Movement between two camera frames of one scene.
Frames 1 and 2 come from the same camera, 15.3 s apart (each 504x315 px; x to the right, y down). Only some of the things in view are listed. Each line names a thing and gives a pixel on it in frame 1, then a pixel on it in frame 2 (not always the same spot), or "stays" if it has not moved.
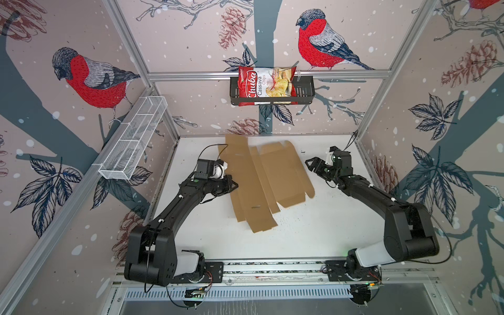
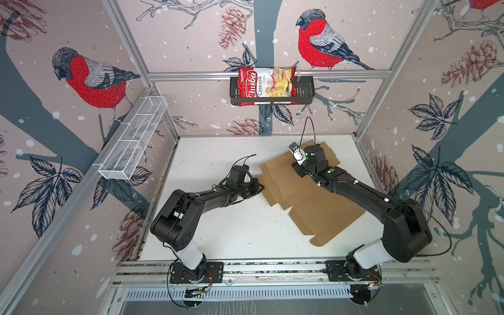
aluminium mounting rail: x=283 y=272 stays
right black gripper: x=314 y=161 -> x=296 y=168
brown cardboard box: x=266 y=176 -> x=316 y=211
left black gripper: x=227 y=179 -> x=255 y=184
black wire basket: x=306 y=92 stays
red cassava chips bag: x=266 y=82 stays
